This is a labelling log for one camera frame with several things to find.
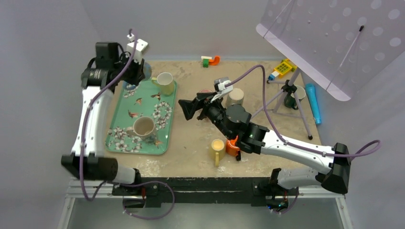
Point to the perforated white panel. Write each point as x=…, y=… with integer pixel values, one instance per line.
x=339, y=44

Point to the tan floral mug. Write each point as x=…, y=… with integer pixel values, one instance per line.
x=144, y=128

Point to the blue mug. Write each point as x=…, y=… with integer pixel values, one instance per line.
x=147, y=70

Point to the tripod stand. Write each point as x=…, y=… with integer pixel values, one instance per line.
x=280, y=95

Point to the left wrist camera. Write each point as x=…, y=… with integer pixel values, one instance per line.
x=136, y=47

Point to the light green mug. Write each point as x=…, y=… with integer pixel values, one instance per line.
x=165, y=82

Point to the beige floral mug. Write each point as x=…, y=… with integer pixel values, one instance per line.
x=236, y=96

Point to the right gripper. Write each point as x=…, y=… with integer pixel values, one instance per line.
x=203, y=101

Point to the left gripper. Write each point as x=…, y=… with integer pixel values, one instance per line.
x=138, y=74

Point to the pink mug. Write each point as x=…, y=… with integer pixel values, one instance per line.
x=205, y=91

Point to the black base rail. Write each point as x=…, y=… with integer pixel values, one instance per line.
x=255, y=191

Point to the orange green block toy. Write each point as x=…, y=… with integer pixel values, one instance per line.
x=208, y=61

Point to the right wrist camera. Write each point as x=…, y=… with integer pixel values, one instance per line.
x=222, y=88

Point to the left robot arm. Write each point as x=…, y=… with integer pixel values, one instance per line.
x=98, y=81

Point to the blue cylinder toy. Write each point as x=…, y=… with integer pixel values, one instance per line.
x=311, y=94

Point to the green floral tray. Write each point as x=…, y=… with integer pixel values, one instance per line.
x=135, y=102

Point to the orange mug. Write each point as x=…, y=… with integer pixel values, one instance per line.
x=232, y=149

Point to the yellow mug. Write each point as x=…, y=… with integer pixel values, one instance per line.
x=217, y=151

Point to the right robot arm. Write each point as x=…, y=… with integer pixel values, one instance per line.
x=327, y=166

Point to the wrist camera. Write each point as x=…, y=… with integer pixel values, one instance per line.
x=136, y=47
x=222, y=88

